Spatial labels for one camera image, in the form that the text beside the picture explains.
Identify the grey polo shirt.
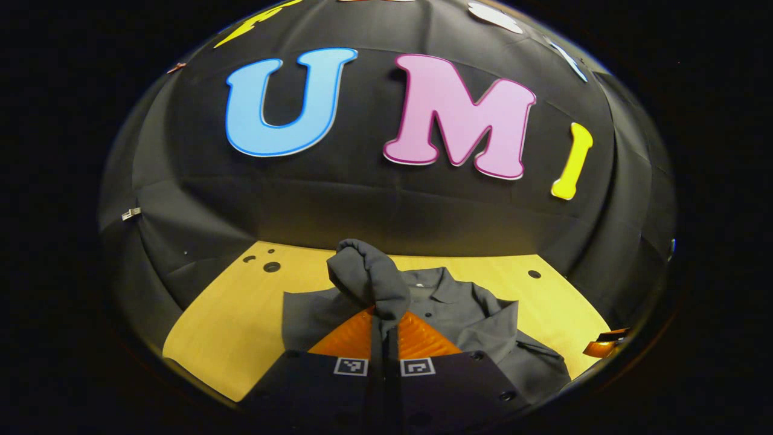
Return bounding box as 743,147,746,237
281,239,571,399

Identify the black backdrop cloth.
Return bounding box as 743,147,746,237
98,0,677,357

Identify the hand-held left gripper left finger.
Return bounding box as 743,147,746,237
242,307,387,435

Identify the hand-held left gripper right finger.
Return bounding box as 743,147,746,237
386,309,533,435

